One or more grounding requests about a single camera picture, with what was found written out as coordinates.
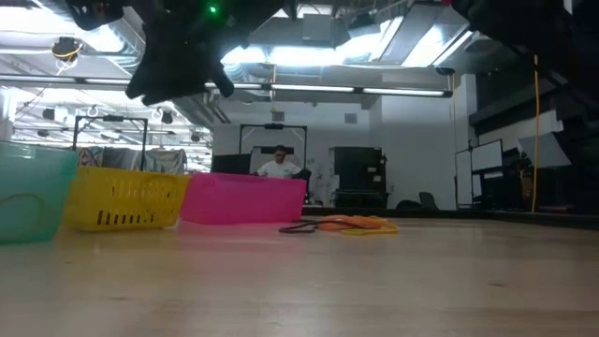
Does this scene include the ceiling cable reel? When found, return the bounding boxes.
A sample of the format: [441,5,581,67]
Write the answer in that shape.
[51,36,84,63]

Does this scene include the grey cloth cover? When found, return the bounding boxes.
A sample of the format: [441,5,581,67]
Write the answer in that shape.
[77,146,188,175]

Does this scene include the person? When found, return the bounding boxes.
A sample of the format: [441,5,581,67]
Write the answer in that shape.
[255,144,303,180]

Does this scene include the silver ribbed ventilation duct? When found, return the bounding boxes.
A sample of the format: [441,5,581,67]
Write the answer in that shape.
[100,18,151,81]

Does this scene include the black office chair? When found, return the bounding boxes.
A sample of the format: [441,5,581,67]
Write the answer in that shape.
[417,191,441,211]

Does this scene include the yellow hanging cable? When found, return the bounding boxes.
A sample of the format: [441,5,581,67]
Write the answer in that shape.
[530,54,542,214]

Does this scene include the teal plastic basket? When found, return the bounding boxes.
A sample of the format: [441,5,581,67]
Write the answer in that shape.
[0,139,80,244]

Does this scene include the black monitor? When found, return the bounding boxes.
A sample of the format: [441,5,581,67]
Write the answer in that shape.
[211,153,253,176]

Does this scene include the black table frame rail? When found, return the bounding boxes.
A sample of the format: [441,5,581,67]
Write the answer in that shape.
[301,205,599,231]

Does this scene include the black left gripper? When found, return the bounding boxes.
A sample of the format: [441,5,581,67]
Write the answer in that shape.
[124,0,291,107]

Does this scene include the pink plastic basket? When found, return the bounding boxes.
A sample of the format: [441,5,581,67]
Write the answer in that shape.
[180,172,308,225]

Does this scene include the black cabinet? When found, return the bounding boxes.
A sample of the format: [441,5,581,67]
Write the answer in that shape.
[332,146,388,210]

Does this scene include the whiteboard on stand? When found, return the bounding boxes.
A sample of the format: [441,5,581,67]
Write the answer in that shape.
[455,139,505,210]

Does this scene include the yellow plastic basket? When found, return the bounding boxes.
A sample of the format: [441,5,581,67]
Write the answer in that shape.
[63,166,191,233]

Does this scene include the black equipment rack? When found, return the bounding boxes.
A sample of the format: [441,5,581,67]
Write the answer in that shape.
[481,161,599,215]

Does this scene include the grey hanging sheet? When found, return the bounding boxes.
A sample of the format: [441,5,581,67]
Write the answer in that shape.
[517,132,573,169]

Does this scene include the black stand frame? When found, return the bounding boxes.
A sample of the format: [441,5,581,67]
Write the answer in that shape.
[72,115,149,172]
[238,123,309,177]

